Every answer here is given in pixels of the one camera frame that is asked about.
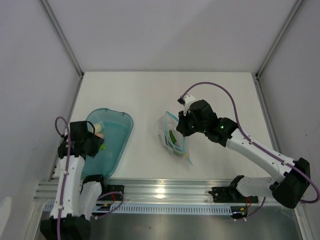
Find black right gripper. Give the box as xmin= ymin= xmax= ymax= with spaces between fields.
xmin=176 ymin=109 xmax=207 ymax=138

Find pink egg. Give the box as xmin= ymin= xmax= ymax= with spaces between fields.
xmin=95 ymin=133 xmax=104 ymax=139

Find green chili pepper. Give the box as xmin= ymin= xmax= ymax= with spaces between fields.
xmin=99 ymin=144 xmax=106 ymax=151

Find green bell pepper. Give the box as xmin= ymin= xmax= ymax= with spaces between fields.
xmin=168 ymin=130 xmax=177 ymax=145

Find clear zip top bag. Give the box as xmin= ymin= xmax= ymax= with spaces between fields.
xmin=157 ymin=111 xmax=193 ymax=166

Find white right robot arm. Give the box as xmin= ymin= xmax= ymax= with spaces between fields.
xmin=176 ymin=95 xmax=311 ymax=209

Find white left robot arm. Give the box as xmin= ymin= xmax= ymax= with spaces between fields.
xmin=40 ymin=120 xmax=109 ymax=240

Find white garlic bulb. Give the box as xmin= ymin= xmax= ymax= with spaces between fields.
xmin=93 ymin=123 xmax=103 ymax=134

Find teal plastic tray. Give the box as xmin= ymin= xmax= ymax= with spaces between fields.
xmin=81 ymin=108 xmax=134 ymax=179

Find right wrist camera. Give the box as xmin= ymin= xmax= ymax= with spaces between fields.
xmin=177 ymin=94 xmax=196 ymax=110

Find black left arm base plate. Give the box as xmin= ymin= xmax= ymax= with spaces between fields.
xmin=99 ymin=184 xmax=125 ymax=202

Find aluminium table edge rail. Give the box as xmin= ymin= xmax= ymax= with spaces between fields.
xmin=33 ymin=177 xmax=307 ymax=207

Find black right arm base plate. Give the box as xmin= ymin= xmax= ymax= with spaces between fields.
xmin=208 ymin=186 xmax=259 ymax=204

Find white slotted cable duct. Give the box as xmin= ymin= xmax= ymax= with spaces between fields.
xmin=43 ymin=202 xmax=233 ymax=216

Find right aluminium frame post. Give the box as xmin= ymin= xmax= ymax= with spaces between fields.
xmin=255 ymin=0 xmax=307 ymax=80

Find aluminium frame post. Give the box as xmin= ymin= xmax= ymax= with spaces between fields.
xmin=255 ymin=0 xmax=307 ymax=80
xmin=38 ymin=0 xmax=84 ymax=78

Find left aluminium frame post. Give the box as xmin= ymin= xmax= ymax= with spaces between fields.
xmin=38 ymin=0 xmax=84 ymax=78

